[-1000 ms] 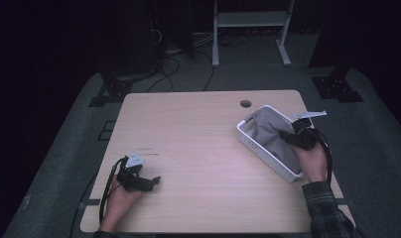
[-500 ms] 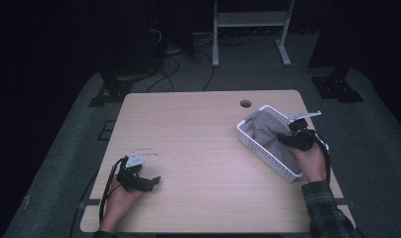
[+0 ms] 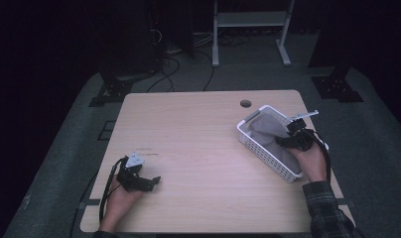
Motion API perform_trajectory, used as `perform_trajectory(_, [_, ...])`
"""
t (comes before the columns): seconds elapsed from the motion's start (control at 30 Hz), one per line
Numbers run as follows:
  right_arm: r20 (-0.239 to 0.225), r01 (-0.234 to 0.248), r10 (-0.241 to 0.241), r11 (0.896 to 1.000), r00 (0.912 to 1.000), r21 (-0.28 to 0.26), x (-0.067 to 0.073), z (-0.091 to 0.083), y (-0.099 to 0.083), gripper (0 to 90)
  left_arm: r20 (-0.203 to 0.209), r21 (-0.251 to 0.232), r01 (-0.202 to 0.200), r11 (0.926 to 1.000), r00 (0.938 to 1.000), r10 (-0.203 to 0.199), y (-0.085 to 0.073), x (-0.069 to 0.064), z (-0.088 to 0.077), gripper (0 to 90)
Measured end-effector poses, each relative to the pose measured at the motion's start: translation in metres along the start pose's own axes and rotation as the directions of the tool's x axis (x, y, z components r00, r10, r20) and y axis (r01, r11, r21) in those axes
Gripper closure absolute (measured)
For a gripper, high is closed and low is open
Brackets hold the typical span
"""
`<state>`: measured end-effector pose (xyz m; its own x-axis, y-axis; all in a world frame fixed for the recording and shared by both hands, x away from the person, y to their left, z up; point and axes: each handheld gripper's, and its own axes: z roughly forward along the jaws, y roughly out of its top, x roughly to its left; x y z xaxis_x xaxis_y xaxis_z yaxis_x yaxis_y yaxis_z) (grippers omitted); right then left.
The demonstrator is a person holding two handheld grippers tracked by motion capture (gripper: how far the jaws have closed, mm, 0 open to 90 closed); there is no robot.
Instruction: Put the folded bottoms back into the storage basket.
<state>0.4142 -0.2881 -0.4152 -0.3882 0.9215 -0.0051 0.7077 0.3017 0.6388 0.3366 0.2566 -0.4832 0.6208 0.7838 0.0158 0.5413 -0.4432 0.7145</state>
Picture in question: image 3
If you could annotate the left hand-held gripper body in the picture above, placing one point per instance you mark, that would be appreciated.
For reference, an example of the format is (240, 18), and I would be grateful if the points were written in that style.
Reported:
(132, 175)

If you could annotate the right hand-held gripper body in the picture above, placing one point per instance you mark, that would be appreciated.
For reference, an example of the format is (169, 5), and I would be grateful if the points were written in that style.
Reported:
(301, 139)

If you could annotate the grey shorts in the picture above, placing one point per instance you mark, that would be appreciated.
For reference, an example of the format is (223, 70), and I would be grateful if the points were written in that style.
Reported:
(269, 130)

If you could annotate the white plastic basket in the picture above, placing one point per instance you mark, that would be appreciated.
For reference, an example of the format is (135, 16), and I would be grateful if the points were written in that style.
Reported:
(261, 148)

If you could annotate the person's right hand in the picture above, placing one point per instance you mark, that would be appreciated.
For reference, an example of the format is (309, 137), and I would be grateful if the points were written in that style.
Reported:
(312, 163)

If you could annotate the person's left hand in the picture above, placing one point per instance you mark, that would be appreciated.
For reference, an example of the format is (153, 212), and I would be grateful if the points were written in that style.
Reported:
(117, 205)

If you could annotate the white metal stand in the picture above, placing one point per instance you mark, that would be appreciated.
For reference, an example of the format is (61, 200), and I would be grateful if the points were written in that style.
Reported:
(248, 20)

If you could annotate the black stand with base plate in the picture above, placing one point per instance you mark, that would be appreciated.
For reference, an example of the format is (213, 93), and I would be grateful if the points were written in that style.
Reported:
(337, 87)
(115, 87)

